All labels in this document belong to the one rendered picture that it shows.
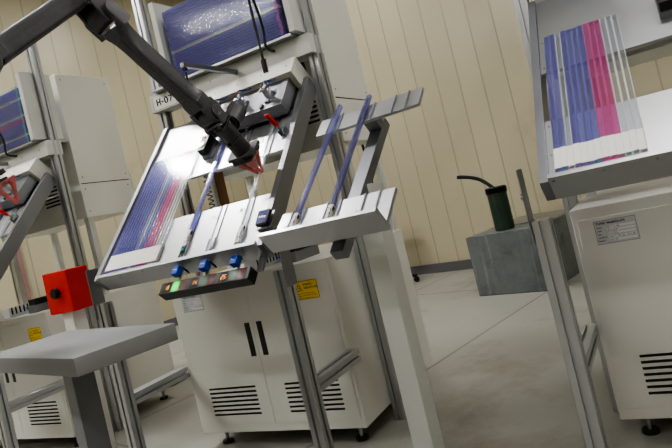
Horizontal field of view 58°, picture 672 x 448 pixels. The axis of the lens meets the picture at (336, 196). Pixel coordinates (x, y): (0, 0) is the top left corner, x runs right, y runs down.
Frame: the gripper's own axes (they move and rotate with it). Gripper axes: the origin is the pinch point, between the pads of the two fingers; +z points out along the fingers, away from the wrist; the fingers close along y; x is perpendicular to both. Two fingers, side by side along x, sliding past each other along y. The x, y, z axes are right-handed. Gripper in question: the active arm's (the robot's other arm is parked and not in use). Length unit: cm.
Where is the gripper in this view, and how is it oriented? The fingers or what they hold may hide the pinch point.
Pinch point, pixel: (259, 170)
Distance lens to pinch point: 190.4
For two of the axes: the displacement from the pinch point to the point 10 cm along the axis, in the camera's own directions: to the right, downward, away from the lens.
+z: 5.0, 6.5, 5.7
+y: -8.5, 2.2, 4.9
